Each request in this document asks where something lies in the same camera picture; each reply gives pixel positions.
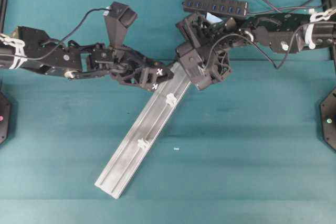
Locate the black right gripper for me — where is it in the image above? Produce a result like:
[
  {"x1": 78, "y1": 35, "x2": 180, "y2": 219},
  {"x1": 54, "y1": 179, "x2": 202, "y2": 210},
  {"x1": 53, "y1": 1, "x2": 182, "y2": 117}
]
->
[{"x1": 183, "y1": 14, "x2": 236, "y2": 83}]

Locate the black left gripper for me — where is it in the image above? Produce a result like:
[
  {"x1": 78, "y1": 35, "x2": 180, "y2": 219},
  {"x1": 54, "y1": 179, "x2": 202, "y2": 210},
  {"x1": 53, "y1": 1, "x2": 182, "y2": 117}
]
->
[{"x1": 86, "y1": 44, "x2": 174, "y2": 92}]

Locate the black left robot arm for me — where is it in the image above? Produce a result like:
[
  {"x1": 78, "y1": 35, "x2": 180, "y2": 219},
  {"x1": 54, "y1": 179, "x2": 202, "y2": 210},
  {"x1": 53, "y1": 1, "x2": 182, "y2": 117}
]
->
[{"x1": 1, "y1": 26, "x2": 174, "y2": 91}]

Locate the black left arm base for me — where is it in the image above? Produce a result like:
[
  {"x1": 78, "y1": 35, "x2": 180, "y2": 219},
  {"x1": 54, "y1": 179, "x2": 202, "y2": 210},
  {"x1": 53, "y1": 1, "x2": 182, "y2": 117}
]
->
[{"x1": 0, "y1": 92, "x2": 12, "y2": 144}]

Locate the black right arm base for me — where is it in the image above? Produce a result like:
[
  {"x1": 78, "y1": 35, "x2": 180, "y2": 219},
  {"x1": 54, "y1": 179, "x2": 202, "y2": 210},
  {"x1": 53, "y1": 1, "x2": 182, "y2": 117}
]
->
[{"x1": 320, "y1": 88, "x2": 335, "y2": 151}]

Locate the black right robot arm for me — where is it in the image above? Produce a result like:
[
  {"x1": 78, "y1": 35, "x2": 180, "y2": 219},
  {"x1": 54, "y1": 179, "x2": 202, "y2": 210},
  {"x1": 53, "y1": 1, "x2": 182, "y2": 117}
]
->
[{"x1": 176, "y1": 11, "x2": 335, "y2": 90}]

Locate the black multi-port USB hub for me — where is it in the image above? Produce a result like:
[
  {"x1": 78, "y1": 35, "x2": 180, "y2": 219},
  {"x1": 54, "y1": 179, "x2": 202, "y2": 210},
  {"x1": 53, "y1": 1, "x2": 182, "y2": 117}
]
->
[{"x1": 183, "y1": 0, "x2": 249, "y2": 19}]

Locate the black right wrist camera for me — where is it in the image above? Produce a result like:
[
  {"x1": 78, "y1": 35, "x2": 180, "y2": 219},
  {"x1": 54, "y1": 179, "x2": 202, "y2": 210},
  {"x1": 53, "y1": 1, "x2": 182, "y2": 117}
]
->
[{"x1": 176, "y1": 42, "x2": 212, "y2": 90}]

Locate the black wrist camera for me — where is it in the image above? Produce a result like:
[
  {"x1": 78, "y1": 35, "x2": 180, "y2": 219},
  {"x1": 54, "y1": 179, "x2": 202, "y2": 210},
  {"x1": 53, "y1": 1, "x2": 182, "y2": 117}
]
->
[
  {"x1": 176, "y1": 42, "x2": 212, "y2": 90},
  {"x1": 103, "y1": 2, "x2": 138, "y2": 47}
]

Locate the long aluminium extrusion rail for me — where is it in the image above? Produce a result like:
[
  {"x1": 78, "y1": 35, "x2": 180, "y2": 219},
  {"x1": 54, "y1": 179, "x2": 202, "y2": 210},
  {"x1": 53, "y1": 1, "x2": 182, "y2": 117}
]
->
[{"x1": 95, "y1": 62, "x2": 191, "y2": 199}]

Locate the white cable-tie ring middle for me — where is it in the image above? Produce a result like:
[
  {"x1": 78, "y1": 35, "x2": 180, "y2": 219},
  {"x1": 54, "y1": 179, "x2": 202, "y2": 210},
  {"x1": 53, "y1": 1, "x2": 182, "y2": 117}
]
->
[{"x1": 165, "y1": 93, "x2": 177, "y2": 106}]

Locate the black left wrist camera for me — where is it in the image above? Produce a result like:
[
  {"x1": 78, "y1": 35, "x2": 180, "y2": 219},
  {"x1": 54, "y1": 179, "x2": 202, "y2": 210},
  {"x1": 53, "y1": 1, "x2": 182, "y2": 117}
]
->
[{"x1": 103, "y1": 2, "x2": 138, "y2": 47}]

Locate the black left frame post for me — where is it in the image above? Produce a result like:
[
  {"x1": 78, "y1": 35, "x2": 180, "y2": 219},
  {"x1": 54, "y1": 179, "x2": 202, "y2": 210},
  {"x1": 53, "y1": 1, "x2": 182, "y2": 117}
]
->
[{"x1": 0, "y1": 0, "x2": 8, "y2": 33}]

